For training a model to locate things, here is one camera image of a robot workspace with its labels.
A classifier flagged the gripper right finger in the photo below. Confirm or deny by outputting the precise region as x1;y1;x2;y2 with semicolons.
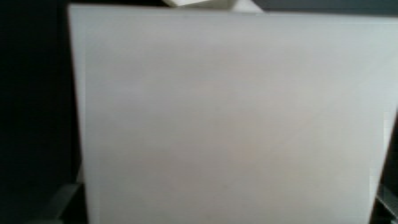
369;185;398;224

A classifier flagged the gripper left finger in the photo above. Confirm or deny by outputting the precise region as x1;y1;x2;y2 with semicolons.
34;183;89;224

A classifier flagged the white cabinet body box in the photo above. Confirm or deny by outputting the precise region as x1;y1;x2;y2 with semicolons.
69;4;398;224

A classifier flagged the white cabinet top block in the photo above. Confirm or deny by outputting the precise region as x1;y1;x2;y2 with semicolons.
162;0;263;13

